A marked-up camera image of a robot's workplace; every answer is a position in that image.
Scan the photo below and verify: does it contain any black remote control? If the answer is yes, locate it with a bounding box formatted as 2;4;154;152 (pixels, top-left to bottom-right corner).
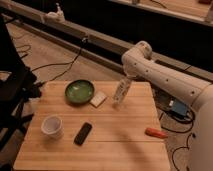
74;122;92;145

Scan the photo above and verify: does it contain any white object on rail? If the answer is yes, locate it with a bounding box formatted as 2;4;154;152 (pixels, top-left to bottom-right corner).
46;3;65;22

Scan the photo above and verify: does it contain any clear plastic bottle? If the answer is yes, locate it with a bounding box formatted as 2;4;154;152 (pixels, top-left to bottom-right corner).
113;77;132;104

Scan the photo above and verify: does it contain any black cable on floor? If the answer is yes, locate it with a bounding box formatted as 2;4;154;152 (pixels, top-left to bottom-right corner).
31;37;90;84

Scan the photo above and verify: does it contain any white rectangular block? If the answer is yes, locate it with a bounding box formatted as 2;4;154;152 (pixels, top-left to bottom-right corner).
90;91;107;107

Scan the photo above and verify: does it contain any blue power box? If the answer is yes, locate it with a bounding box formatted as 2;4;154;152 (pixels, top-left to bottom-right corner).
169;99;188;117

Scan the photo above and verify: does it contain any green ceramic bowl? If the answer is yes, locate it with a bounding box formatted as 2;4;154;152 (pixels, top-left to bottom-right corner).
65;80;95;105

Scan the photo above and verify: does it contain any black cables right floor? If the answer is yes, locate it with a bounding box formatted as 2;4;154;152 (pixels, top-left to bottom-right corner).
156;96;201;164

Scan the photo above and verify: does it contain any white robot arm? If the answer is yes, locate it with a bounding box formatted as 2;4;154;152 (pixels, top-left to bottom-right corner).
122;41;213;171

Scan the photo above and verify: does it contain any orange marker pen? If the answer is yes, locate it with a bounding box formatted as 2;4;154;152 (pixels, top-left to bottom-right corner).
145;128;167;139

